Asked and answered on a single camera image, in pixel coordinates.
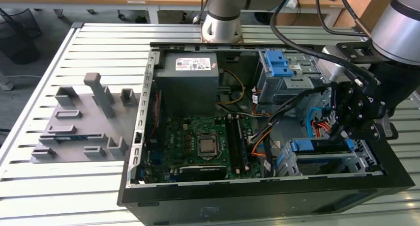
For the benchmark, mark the grey parts rack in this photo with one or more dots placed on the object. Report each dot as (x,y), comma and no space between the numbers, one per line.
(82,124)

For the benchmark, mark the grey metal foot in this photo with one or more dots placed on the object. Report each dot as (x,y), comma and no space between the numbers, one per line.
(7,83)

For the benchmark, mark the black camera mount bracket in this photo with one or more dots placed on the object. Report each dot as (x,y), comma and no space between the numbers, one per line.
(355,54)

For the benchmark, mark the black RAM slot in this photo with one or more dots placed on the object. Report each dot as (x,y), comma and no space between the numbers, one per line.
(244,142)
(233,142)

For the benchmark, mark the black mesh waste bin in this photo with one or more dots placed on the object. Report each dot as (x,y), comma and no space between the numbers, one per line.
(19,34)

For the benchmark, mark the green motherboard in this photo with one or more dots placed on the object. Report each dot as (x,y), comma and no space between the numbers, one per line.
(178,135)

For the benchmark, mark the silver CPU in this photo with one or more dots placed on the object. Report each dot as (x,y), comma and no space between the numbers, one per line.
(208,146)

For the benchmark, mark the RAM stick on rack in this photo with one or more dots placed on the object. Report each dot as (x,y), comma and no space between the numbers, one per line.
(70,138)

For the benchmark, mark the brown wooden cabinet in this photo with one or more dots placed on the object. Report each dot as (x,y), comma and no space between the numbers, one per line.
(378,2)

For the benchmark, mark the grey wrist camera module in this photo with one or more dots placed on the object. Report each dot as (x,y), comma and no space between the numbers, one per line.
(391,129)

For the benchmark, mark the hard disk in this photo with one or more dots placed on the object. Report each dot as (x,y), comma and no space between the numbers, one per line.
(305,145)

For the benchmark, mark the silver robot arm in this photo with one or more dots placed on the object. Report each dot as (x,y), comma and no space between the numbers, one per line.
(400,29)

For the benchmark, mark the blue plastic drive latch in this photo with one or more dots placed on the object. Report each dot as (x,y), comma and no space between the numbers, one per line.
(277,64)

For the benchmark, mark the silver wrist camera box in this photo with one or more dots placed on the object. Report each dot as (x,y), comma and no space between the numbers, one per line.
(335,68)

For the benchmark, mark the grey metal disk bay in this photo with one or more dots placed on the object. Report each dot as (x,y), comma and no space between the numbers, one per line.
(326,157)

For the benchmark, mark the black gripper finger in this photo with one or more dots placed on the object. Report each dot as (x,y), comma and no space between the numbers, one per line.
(339,100)
(359,118)

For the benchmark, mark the CPU socket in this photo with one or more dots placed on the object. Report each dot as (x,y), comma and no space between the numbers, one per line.
(220,143)

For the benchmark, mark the grey metal drive cage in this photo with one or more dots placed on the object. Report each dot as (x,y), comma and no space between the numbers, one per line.
(295,84)

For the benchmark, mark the grey power supply unit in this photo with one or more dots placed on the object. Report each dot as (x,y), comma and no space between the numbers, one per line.
(186,93)

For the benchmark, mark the black graphics card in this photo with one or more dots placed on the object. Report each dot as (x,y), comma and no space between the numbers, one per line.
(204,173)

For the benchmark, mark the black PC case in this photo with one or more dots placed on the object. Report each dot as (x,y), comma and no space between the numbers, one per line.
(229,201)

